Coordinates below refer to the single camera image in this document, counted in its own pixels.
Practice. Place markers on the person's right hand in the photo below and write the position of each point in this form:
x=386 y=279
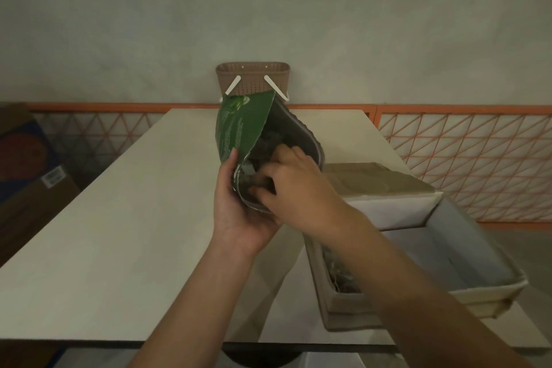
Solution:
x=302 y=195

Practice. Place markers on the person's left hand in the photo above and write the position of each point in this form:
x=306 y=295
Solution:
x=235 y=221

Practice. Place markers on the green foil pouch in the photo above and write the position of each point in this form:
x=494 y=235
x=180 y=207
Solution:
x=241 y=126

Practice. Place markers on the beige paper box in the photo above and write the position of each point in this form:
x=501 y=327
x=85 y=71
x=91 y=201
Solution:
x=453 y=251

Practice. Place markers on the person's right forearm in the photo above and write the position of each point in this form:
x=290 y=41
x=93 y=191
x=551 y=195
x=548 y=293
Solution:
x=409 y=294

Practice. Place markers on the person's left forearm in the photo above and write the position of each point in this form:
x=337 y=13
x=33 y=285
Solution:
x=194 y=316

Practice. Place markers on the blue print cardboard box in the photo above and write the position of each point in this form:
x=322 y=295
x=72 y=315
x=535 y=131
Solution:
x=26 y=191

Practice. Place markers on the brown plastic basket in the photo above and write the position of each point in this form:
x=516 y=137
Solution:
x=254 y=79

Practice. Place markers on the black table base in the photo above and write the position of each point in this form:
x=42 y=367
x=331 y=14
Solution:
x=263 y=361

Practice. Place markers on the orange mesh fence panel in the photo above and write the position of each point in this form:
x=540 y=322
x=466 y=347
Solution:
x=474 y=156
x=86 y=130

